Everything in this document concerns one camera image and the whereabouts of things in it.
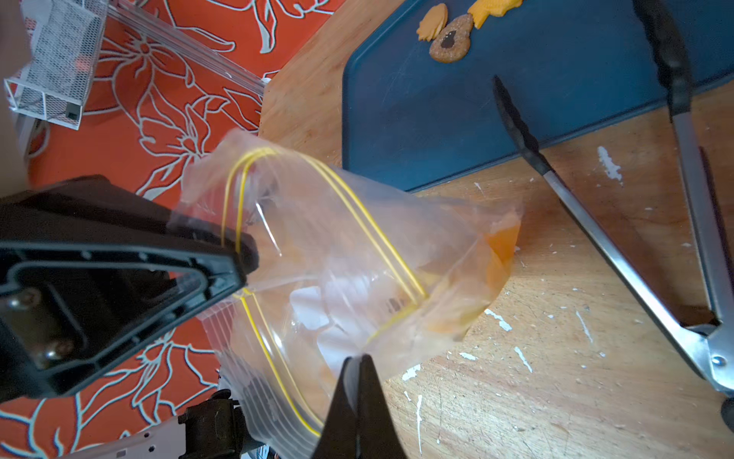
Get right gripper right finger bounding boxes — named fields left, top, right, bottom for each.
left=359, top=355, right=407, bottom=459

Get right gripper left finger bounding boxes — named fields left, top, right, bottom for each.
left=313, top=357, right=361, bottom=459

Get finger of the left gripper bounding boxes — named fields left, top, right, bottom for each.
left=1, top=175, right=259, bottom=402

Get clear bag yellow print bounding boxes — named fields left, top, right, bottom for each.
left=171, top=130, right=523, bottom=449

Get metal kitchen tongs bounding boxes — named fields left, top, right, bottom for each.
left=493, top=1, right=733, bottom=428

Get teal plastic tray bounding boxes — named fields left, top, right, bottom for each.
left=341, top=0, right=734, bottom=193

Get orange round cookie top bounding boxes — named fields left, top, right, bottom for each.
left=417, top=3, right=448, bottom=42

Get orange fish cookie large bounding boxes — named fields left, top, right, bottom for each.
left=468, top=0, right=523, bottom=29

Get clear acrylic wall bin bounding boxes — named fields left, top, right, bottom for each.
left=4, top=0, right=109, bottom=130

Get brown heart ring cookie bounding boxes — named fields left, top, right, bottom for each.
left=429, top=13, right=474, bottom=63

